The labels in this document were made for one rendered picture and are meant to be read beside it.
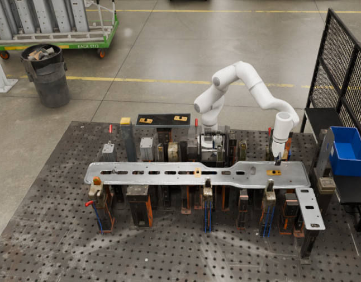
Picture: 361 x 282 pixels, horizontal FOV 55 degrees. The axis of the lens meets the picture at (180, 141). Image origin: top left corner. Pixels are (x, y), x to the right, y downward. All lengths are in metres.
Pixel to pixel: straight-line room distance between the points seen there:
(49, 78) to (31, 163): 1.13
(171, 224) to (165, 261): 0.26
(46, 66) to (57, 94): 0.42
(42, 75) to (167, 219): 2.84
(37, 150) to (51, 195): 1.64
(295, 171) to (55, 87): 3.33
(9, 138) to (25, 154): 0.43
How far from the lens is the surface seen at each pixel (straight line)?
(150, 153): 2.22
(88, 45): 5.79
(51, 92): 4.72
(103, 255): 2.22
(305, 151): 2.86
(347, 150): 2.43
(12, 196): 3.82
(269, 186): 2.01
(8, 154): 4.34
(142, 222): 2.26
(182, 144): 2.25
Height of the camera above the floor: 2.54
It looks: 40 degrees down
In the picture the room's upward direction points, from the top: 3 degrees counter-clockwise
